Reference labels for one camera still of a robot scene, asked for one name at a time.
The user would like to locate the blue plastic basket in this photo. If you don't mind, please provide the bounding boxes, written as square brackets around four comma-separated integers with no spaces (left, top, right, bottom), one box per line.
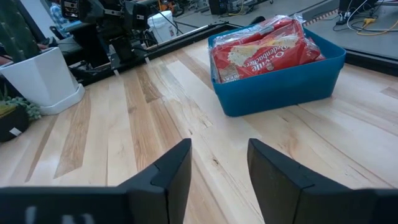
[207,24,347,118]

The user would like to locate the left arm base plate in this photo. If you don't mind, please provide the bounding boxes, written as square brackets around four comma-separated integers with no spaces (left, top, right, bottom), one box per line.
[70,58,150,85]

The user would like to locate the green succulent plant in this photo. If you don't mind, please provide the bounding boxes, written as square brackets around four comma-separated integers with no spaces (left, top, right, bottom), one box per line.
[0,93,42,122]

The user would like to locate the person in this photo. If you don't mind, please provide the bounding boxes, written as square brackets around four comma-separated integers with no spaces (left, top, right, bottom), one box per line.
[49,2,73,30]

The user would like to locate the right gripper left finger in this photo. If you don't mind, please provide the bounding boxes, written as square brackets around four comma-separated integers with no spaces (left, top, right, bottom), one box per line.
[119,138,193,224]

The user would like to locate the white hexagonal plant pot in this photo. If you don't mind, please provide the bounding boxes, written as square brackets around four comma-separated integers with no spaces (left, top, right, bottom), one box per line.
[0,46,86,116]

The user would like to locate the yellow cable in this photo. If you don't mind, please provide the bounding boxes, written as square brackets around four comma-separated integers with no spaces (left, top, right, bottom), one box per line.
[356,17,398,37]

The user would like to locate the red popcorn bag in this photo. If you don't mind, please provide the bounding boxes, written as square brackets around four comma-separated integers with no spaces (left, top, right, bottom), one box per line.
[213,14,305,48]
[210,33,326,84]

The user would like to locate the green cactus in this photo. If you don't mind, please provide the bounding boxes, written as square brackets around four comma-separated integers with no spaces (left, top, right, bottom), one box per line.
[0,0,42,63]

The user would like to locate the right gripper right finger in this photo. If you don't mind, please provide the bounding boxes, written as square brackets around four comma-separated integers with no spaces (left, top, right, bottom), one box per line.
[247,138,379,224]

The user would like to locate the black succulent pot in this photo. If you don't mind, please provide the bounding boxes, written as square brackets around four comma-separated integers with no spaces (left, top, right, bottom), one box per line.
[0,105,31,143]

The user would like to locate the white cables with power strip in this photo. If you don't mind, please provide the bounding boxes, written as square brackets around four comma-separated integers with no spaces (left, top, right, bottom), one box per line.
[332,0,398,34]

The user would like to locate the white bucket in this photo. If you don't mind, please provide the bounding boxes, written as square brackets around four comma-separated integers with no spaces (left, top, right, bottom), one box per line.
[147,10,178,44]

